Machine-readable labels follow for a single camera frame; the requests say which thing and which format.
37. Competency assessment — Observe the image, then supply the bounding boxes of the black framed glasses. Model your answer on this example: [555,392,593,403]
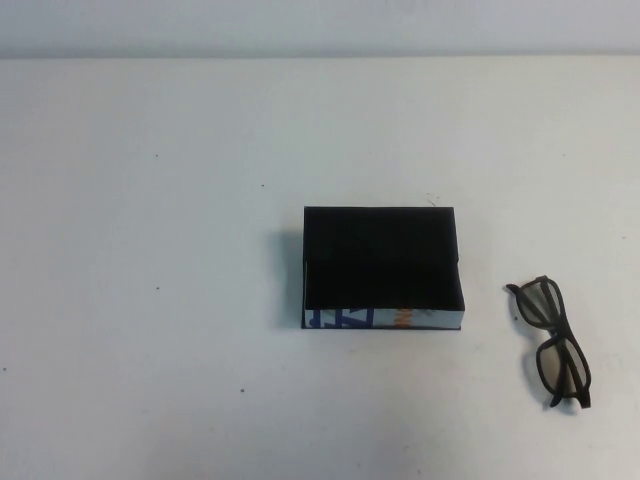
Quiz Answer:
[505,275,593,410]

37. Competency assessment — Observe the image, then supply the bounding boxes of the black open glasses case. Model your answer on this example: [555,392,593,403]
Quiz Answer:
[302,204,469,332]

